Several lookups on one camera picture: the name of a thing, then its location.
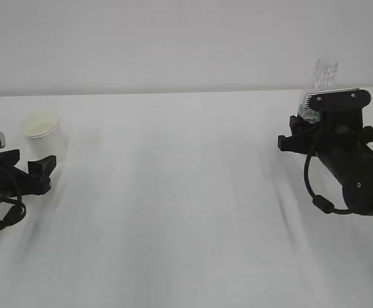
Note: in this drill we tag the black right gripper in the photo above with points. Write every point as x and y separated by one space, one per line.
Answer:
337 136

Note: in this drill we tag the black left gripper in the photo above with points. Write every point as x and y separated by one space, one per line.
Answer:
15 183

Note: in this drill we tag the white paper cup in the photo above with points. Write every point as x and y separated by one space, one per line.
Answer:
43 133

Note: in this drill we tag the clear water bottle green label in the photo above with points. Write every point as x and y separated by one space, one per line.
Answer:
324 78

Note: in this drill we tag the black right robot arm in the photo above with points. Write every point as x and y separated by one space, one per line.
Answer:
356 180

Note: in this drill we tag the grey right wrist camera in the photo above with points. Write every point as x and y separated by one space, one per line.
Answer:
338 100

